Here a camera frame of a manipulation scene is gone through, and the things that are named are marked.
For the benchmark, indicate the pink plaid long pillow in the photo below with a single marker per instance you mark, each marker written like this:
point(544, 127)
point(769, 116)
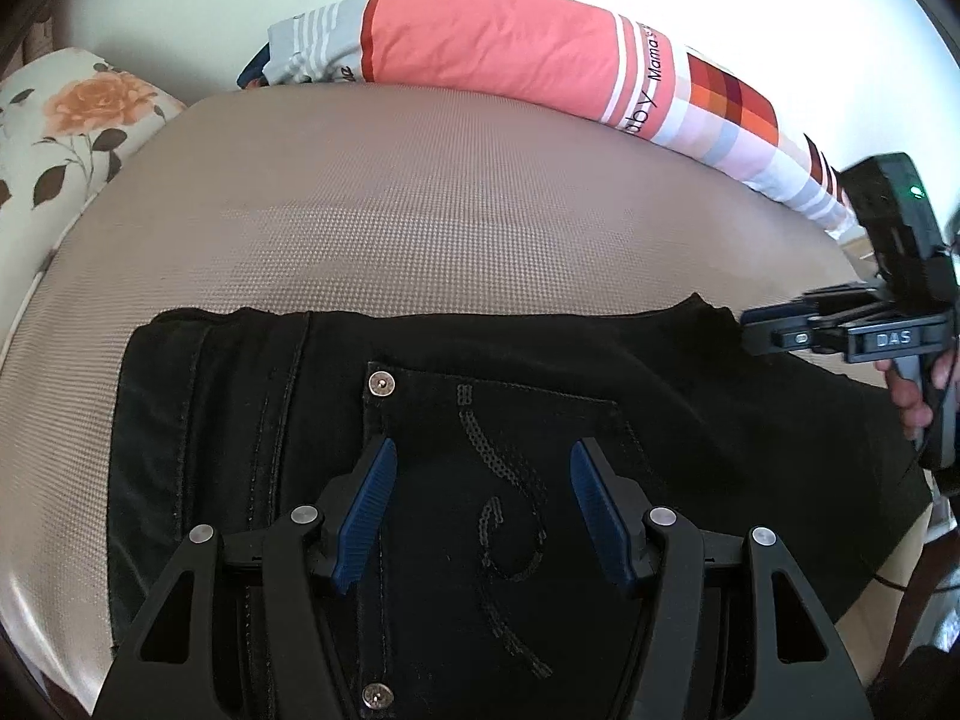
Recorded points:
point(487, 37)

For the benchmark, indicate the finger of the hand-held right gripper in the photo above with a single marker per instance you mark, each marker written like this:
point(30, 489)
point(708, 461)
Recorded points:
point(847, 307)
point(787, 334)

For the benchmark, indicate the black pants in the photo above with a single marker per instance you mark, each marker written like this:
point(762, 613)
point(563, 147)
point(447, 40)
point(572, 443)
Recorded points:
point(525, 390)

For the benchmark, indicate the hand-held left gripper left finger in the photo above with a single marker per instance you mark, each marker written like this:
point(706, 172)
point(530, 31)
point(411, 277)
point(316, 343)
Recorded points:
point(366, 514)

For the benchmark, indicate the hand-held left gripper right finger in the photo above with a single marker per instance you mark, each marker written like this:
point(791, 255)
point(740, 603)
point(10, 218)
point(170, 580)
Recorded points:
point(600, 514)

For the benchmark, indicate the floral orange rose pillow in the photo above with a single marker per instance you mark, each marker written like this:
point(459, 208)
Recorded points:
point(67, 135)

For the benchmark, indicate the dark blue cloth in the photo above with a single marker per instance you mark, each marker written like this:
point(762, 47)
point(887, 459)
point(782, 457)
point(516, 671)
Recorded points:
point(251, 73)

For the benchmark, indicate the person's right hand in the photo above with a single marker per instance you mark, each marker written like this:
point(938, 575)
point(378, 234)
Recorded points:
point(911, 409)

